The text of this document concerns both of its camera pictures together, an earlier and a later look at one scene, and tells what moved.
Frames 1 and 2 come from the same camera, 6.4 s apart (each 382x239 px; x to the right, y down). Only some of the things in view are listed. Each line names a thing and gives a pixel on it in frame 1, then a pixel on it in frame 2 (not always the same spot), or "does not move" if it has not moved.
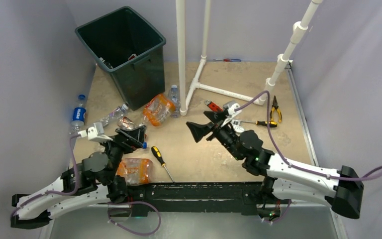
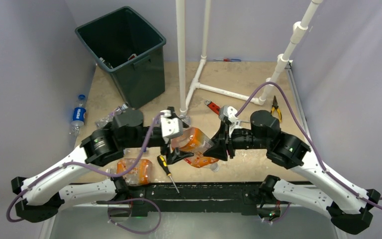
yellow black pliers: (275, 106) does not move
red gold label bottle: (132, 57) does not move
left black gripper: (134, 139) → (175, 154)
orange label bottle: (136, 171) does not move
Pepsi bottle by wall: (78, 115) does not move
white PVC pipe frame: (300, 31) does not move
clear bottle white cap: (108, 64) does not move
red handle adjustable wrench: (213, 106) does not move
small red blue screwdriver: (228, 59) does not move
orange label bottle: (158, 109) → (195, 140)
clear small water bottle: (174, 97) → (183, 116)
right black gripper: (199, 131) → (219, 150)
